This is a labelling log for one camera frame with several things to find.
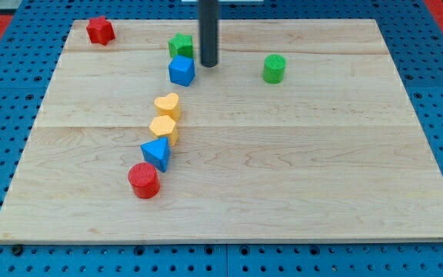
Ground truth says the yellow heart block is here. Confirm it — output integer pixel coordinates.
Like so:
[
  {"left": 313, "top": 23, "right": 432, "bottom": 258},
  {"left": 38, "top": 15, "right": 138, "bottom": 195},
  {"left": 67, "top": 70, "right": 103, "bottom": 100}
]
[{"left": 154, "top": 93, "right": 182, "bottom": 121}]

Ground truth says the blue triangle block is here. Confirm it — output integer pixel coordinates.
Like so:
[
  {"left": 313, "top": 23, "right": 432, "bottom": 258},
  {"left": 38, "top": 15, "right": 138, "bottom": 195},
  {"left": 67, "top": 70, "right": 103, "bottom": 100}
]
[{"left": 140, "top": 137, "right": 171, "bottom": 172}]

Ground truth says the green star block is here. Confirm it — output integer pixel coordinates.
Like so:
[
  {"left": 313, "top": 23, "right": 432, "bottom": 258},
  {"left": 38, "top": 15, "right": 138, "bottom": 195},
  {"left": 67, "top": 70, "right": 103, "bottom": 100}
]
[{"left": 168, "top": 33, "right": 194, "bottom": 58}]

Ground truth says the red cylinder block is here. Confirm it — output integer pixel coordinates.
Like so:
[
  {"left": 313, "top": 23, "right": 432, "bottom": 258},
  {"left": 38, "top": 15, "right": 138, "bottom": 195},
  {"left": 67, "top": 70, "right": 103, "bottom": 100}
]
[{"left": 128, "top": 162, "right": 160, "bottom": 199}]

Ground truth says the blue cube block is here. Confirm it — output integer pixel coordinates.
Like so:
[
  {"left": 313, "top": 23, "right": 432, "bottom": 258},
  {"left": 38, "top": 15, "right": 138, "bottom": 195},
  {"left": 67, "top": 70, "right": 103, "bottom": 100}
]
[{"left": 168, "top": 55, "right": 195, "bottom": 87}]

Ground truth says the green cylinder block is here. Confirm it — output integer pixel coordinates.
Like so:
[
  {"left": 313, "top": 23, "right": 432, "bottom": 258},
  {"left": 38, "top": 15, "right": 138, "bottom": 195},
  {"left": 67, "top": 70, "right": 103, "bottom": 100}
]
[{"left": 263, "top": 54, "right": 286, "bottom": 84}]

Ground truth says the light wooden board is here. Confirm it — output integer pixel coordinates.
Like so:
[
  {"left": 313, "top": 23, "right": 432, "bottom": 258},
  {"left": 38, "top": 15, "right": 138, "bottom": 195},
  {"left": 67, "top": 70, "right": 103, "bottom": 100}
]
[{"left": 0, "top": 19, "right": 443, "bottom": 245}]

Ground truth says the yellow hexagon block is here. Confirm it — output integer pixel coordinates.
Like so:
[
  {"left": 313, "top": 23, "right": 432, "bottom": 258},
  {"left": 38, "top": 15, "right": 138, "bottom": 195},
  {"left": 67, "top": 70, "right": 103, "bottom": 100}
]
[{"left": 149, "top": 115, "right": 178, "bottom": 147}]

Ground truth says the red star block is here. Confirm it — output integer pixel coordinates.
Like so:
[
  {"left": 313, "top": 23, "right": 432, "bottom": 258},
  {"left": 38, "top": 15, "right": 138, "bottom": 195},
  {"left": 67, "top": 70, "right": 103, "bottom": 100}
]
[{"left": 86, "top": 15, "right": 115, "bottom": 45}]

